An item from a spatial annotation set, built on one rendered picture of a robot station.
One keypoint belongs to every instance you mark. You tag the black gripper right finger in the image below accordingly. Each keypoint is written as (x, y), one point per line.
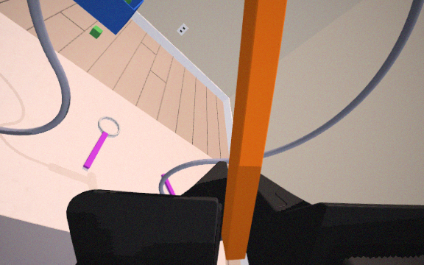
(287, 230)

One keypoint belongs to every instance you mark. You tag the orange bar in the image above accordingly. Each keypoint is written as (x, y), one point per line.
(261, 37)

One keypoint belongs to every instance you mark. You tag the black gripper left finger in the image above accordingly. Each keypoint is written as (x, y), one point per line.
(183, 227)

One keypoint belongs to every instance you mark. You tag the purple handle with grey loop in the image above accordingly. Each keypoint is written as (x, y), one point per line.
(168, 185)
(100, 142)

